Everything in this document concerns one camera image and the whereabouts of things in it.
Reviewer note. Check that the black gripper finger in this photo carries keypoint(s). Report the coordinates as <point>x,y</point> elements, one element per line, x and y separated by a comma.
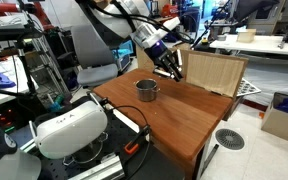
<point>169,68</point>
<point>177,71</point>

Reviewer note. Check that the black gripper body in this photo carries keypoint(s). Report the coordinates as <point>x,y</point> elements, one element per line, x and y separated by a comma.
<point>160,53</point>

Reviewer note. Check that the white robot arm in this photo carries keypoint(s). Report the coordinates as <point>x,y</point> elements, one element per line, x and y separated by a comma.
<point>110,20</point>

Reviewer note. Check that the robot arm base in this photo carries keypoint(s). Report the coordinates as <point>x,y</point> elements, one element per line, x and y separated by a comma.
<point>4,156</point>

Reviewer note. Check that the silver pot under headset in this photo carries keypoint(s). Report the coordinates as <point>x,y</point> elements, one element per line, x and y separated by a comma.
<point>87,153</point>

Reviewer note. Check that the brown cardboard box panel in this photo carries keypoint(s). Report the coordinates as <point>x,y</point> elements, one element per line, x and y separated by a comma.
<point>214,71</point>

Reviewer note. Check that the wooden table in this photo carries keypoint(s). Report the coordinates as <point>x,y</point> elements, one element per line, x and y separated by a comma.
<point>174,110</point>

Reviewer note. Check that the grey office chair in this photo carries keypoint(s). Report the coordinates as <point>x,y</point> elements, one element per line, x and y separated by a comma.
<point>94,56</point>

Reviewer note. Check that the black white checkerboard sheet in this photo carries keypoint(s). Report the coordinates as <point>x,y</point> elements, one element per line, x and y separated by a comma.
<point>249,87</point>

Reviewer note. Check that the small wooden box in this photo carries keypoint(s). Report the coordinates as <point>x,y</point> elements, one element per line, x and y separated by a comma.
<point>246,35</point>

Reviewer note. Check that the black clamp with orange grip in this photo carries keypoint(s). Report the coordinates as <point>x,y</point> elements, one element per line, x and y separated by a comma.
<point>135,141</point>

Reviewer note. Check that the round floor drain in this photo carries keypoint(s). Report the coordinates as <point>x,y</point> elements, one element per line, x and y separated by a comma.
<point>230,139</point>

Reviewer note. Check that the long white table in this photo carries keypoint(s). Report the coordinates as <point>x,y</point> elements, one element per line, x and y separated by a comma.
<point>260,45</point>

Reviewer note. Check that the black perforated breadboard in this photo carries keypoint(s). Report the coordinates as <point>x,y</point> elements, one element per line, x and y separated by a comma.
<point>150,166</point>

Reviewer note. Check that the white VR headset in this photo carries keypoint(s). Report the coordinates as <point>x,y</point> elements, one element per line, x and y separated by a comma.
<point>70,130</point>

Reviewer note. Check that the cardboard box with blue contents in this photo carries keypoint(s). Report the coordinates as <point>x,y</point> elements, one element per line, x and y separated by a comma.
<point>282,123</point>

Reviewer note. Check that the blue glove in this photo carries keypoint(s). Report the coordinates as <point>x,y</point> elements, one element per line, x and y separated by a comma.
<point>2,80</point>

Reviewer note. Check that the aluminium rail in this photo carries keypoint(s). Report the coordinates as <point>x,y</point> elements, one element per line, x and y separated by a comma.
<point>100,171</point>

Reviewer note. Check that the black tripod with camera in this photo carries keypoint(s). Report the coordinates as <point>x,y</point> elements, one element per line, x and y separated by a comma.
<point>22,60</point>

